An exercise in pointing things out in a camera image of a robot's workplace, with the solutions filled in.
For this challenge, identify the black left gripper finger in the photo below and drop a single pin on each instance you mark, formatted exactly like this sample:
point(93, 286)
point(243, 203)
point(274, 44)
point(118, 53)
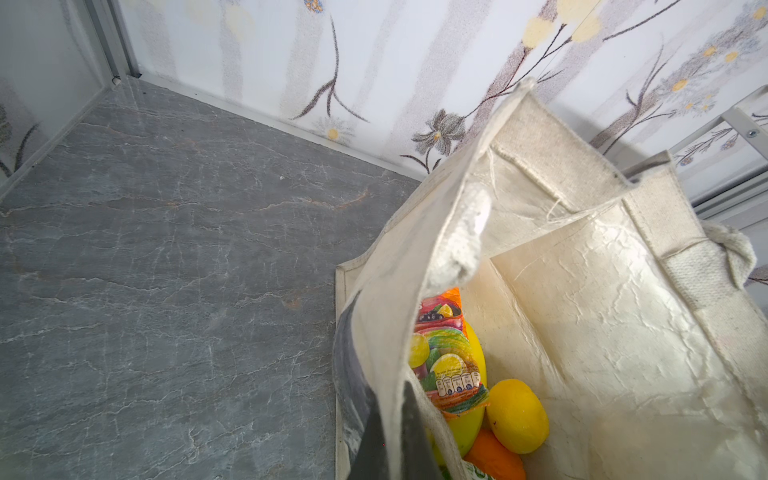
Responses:
point(418, 462)

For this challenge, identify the yellow banana bunch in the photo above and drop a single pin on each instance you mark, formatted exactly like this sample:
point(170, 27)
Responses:
point(471, 420)

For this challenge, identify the orange fruit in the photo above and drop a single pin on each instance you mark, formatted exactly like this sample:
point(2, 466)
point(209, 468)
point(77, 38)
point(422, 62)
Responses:
point(489, 456)

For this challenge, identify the green yellow candy bag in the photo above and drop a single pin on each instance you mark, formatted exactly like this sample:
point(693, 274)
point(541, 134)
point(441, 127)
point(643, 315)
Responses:
point(433, 309)

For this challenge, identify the yellow lemon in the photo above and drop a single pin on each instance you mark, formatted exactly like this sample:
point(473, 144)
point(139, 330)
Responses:
point(517, 417)

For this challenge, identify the cream canvas tote bag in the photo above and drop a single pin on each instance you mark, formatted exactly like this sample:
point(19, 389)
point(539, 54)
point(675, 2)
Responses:
point(599, 289)

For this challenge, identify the white metal wooden shelf rack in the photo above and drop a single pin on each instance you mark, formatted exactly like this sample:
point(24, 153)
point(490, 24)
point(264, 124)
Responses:
point(723, 165)

